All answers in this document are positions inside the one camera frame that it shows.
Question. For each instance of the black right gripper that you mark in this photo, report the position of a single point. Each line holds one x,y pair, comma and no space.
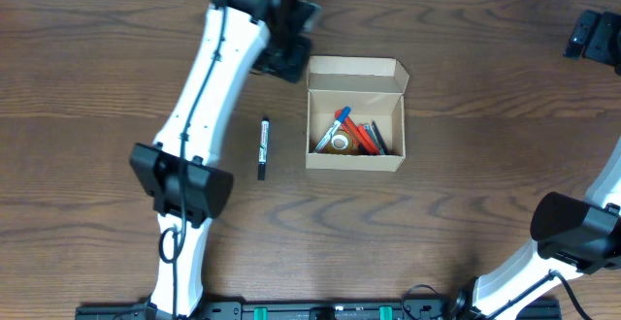
605,45

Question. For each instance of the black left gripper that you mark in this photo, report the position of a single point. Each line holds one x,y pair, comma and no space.
295,64

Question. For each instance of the blue whiteboard marker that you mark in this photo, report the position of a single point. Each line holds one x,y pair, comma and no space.
340,118

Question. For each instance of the black whiteboard marker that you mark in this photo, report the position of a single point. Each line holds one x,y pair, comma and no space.
263,148

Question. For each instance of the cardboard box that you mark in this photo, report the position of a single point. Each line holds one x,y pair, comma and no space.
374,89

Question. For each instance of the yellow tape roll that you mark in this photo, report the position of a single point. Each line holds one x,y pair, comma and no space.
341,143

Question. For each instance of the orange utility knife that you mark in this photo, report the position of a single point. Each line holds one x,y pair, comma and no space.
357,137

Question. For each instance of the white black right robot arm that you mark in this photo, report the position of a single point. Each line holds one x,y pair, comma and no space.
569,238

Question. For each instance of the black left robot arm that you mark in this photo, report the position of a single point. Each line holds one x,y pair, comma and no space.
179,169

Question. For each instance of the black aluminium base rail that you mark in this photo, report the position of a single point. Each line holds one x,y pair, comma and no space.
430,308

